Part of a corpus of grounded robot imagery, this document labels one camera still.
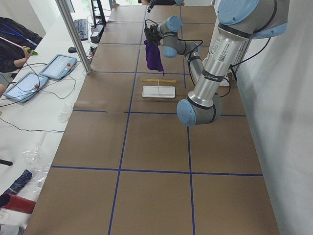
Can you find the purple towel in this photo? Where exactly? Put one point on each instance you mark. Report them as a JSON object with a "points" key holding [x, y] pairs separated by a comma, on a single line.
{"points": [[153, 58]]}

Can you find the near teach pendant tablet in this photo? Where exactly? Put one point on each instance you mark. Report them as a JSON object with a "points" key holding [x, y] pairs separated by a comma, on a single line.
{"points": [[23, 90]]}

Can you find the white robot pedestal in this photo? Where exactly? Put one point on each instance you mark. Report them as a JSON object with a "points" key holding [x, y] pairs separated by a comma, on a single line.
{"points": [[225, 78]]}

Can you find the red cylinder bottle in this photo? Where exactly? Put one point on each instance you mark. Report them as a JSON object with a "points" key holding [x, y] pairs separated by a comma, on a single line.
{"points": [[16, 203]]}

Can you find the teach pendant tablet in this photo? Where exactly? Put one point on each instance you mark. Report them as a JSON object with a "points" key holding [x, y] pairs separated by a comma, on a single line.
{"points": [[59, 67], [23, 90]]}

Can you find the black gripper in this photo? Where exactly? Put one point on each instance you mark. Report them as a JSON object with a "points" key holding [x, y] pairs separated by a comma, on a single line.
{"points": [[153, 34]]}

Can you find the seated person in black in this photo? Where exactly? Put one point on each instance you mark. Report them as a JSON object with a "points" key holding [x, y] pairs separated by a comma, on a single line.
{"points": [[16, 42]]}

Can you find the white crumpled tissue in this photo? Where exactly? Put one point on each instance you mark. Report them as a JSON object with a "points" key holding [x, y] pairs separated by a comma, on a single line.
{"points": [[65, 113]]}

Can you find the crumpled clear plastic wrap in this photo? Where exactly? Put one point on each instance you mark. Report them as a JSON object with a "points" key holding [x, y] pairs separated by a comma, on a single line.
{"points": [[38, 162]]}

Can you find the black keyboard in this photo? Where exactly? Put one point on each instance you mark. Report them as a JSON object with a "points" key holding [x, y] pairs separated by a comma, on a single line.
{"points": [[81, 26]]}

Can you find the dark blue folded umbrella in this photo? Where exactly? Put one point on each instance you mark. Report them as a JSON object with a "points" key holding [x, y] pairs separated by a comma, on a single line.
{"points": [[19, 183]]}

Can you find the aluminium frame post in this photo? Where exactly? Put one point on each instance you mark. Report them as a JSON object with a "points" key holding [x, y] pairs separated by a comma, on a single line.
{"points": [[66, 15]]}

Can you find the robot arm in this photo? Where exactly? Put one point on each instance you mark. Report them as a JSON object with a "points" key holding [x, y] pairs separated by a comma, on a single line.
{"points": [[238, 21]]}

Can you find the far teach pendant tablet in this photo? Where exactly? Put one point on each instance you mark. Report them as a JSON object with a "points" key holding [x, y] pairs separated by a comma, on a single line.
{"points": [[59, 67]]}

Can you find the black power adapter box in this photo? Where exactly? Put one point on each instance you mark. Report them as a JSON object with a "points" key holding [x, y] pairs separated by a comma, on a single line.
{"points": [[96, 34]]}

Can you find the black computer mouse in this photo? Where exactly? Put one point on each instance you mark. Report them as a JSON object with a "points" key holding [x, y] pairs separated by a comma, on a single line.
{"points": [[72, 50]]}

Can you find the white towel rack with wooden bars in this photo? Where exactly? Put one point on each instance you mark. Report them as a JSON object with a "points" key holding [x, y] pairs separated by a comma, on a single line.
{"points": [[158, 91]]}

